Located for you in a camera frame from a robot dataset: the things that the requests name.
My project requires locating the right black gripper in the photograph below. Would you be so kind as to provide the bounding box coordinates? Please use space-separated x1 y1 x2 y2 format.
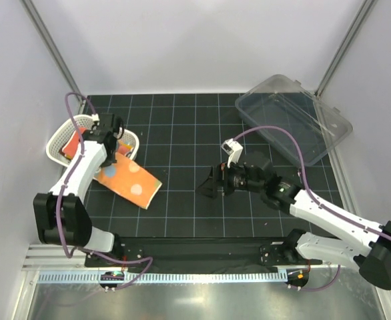
195 157 264 200

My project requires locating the yellow blue patterned towel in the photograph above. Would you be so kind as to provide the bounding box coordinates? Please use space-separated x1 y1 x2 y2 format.
117 141 133 156

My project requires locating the pink brown towel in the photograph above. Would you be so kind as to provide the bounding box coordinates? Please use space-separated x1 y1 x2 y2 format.
60 131 80 160

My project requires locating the orange polka dot towel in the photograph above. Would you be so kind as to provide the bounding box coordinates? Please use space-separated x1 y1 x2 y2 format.
94 153 162 209

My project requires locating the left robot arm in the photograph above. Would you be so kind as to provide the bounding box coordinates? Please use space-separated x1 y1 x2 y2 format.
33 114 124 267

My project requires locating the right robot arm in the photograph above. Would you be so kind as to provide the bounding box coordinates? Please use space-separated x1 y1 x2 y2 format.
195 152 391 291

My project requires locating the white perforated plastic basket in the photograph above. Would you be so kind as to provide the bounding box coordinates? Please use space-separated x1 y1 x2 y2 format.
45 115 139 167

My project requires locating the clear plastic storage bin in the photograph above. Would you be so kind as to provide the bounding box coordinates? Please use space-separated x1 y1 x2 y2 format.
235 75 353 167

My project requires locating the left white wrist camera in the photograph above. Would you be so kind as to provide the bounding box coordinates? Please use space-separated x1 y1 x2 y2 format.
91 114 99 122

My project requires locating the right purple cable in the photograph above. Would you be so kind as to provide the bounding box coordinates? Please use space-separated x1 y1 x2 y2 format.
234 125 391 293

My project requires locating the purple cable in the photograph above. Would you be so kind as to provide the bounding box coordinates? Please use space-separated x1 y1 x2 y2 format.
234 125 391 293
55 92 153 291

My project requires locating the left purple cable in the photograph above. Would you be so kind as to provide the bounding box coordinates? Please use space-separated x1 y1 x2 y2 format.
55 92 153 291

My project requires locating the left aluminium frame post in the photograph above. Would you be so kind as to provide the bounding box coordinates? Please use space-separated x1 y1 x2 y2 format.
19 0 81 93

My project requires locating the aluminium frame post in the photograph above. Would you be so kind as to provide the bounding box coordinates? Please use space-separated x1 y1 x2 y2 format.
315 0 378 98
19 0 81 93

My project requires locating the white slotted cable duct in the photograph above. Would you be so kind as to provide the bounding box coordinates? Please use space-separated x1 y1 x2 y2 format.
37 270 288 285

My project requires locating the right aluminium frame post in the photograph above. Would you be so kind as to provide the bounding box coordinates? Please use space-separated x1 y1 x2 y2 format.
315 0 378 98

